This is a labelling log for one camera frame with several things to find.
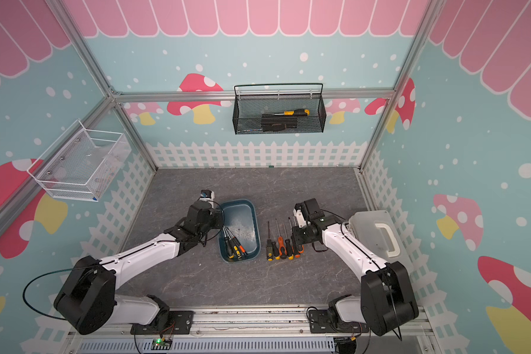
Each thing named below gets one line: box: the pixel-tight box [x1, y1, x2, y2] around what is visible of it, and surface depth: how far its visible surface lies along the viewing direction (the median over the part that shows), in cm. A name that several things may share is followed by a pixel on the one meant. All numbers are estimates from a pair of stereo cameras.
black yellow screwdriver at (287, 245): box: [282, 222, 295, 261], surface depth 92 cm
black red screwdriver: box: [275, 218, 288, 260], surface depth 91 cm
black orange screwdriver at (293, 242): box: [288, 216, 301, 259], surface depth 91 cm
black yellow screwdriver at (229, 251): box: [221, 226, 235, 259], surface depth 90 cm
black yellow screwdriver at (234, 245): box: [225, 225, 242, 259], surface depth 90 cm
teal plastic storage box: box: [218, 198, 262, 263], surface depth 93 cm
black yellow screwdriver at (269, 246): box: [266, 220, 274, 262], surface depth 91 cm
